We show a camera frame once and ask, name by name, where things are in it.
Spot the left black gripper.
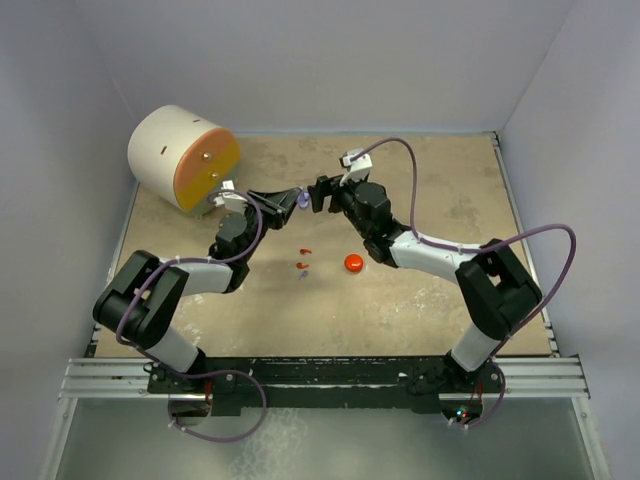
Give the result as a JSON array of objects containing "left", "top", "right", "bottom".
[{"left": 240, "top": 188, "right": 300, "bottom": 262}]

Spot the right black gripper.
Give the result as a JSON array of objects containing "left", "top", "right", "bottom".
[{"left": 308, "top": 172, "right": 371, "bottom": 239}]

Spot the purple earbud charging case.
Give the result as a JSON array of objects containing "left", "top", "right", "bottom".
[{"left": 297, "top": 189, "right": 311, "bottom": 210}]

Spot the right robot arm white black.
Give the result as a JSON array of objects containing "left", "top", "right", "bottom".
[{"left": 308, "top": 176, "right": 542, "bottom": 391}]

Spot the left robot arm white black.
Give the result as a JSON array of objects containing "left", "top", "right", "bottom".
[{"left": 93, "top": 181, "right": 301, "bottom": 392}]

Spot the orange earbud charging case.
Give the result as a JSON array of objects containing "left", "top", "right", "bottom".
[{"left": 344, "top": 253, "right": 364, "bottom": 273}]

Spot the round white drawer cabinet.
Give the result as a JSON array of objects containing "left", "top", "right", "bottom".
[{"left": 127, "top": 105, "right": 241, "bottom": 216}]

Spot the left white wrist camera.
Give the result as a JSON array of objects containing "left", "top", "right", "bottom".
[{"left": 207, "top": 180, "right": 247, "bottom": 213}]

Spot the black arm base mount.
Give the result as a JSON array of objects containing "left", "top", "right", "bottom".
[{"left": 143, "top": 355, "right": 505, "bottom": 421}]

